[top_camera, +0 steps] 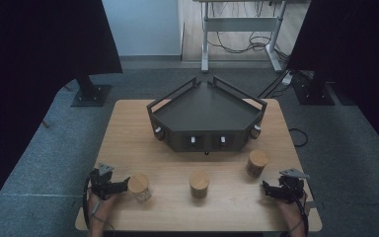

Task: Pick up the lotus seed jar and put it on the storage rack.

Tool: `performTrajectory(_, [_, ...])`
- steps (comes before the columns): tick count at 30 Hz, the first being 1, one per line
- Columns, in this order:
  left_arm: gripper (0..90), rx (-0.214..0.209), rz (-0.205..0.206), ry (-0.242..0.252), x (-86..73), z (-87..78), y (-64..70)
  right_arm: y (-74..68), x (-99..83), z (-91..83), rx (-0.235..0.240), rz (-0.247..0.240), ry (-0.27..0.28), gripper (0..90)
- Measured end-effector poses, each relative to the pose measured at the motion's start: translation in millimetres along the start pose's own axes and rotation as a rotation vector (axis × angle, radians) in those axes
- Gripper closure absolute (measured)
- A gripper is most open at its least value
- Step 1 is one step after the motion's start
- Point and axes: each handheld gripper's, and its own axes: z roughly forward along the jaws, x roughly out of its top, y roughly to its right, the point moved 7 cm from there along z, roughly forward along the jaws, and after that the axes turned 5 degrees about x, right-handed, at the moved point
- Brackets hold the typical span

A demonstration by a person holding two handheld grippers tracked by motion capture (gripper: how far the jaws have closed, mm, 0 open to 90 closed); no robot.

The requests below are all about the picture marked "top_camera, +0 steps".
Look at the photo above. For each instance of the glass jar with white seeds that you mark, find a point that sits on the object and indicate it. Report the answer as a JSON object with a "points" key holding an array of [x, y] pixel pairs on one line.
{"points": [[139, 187]]}

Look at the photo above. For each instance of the black curtain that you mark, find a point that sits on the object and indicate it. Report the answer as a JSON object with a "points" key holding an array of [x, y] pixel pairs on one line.
{"points": [[29, 65], [358, 49]]}

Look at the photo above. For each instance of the glass jar with dark contents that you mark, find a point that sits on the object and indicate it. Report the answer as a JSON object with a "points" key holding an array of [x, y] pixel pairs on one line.
{"points": [[199, 184]]}

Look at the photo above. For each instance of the person's right hand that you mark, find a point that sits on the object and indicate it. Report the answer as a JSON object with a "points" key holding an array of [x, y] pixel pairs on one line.
{"points": [[289, 212]]}

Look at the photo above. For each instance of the black stand base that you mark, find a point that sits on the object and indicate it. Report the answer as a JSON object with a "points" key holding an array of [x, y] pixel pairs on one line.
{"points": [[312, 90], [90, 94]]}

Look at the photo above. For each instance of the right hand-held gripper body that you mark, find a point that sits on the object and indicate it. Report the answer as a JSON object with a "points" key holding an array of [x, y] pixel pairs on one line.
{"points": [[291, 187]]}

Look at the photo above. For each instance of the white desk frame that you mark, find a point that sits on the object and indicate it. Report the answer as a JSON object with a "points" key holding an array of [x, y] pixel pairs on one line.
{"points": [[240, 24]]}

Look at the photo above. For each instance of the black corner shelf rack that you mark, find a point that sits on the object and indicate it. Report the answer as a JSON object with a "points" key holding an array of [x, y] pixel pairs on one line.
{"points": [[207, 115]]}

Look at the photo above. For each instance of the glass jar with brown contents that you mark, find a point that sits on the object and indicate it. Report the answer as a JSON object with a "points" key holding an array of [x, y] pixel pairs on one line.
{"points": [[257, 163]]}

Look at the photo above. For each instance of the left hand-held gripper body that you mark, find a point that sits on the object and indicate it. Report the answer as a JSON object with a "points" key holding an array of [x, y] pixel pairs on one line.
{"points": [[100, 181]]}

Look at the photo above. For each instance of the white power strip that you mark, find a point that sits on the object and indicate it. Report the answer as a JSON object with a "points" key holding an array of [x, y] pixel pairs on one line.
{"points": [[287, 78]]}

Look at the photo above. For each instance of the person's left hand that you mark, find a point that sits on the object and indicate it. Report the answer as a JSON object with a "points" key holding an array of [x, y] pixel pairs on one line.
{"points": [[102, 207]]}

